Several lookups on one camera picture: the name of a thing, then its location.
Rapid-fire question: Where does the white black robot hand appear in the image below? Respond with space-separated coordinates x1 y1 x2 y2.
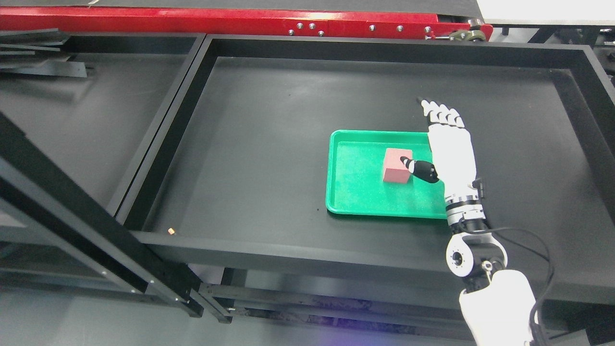
399 99 479 204

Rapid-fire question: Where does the pink block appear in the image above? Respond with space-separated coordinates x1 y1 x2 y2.
382 148 413 184

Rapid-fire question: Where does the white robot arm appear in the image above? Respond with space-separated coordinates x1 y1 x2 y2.
444 179 536 346

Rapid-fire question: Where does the green tray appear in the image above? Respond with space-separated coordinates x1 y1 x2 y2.
325 130 446 220

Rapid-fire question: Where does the black right shelf rack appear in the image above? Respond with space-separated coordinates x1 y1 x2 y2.
115 35 615 346

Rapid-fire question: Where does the black shelf rack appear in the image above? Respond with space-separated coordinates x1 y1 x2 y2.
115 35 615 346
1 29 233 323

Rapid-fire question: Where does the black left shelf rack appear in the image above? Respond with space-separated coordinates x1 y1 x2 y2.
1 29 233 323

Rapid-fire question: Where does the red metal beam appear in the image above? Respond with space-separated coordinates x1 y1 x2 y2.
0 6 493 41

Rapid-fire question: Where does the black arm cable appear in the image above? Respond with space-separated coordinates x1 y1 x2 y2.
473 227 555 346

